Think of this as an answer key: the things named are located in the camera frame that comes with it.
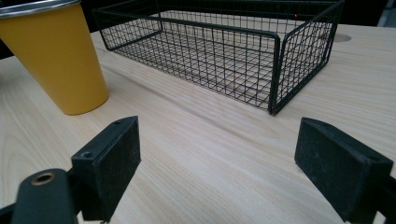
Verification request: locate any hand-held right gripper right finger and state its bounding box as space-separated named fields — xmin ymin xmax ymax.
xmin=294 ymin=117 xmax=394 ymax=224

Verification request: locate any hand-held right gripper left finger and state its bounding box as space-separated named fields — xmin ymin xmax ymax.
xmin=71 ymin=116 xmax=142 ymax=223

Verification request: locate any yellow cup with metal rim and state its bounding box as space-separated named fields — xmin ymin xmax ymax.
xmin=0 ymin=0 xmax=110 ymax=116

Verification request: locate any black wire mesh basket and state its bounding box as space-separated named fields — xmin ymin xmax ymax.
xmin=92 ymin=0 xmax=346 ymax=117

